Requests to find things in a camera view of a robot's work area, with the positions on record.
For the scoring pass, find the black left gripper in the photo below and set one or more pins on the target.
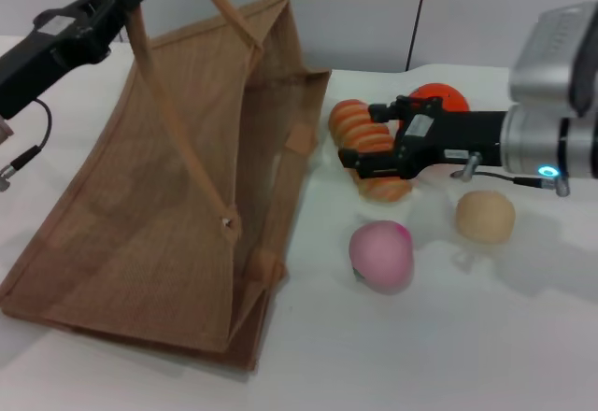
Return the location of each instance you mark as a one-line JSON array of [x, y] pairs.
[[56, 42]]

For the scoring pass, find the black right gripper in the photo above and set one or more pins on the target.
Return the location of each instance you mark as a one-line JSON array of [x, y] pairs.
[[458, 137]]

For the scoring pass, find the orange striped bread loaf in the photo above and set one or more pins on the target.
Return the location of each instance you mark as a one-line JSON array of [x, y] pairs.
[[357, 123]]

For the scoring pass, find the brown mesh tote bag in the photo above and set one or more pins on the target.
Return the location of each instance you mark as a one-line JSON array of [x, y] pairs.
[[154, 187]]

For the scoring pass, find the tan egg yolk pastry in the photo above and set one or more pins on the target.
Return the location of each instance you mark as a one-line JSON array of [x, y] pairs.
[[486, 217]]

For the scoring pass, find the orange round fruit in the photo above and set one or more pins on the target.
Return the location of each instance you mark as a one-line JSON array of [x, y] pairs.
[[451, 98]]

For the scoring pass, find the pink peach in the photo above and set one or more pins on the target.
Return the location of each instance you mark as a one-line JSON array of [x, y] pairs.
[[380, 257]]

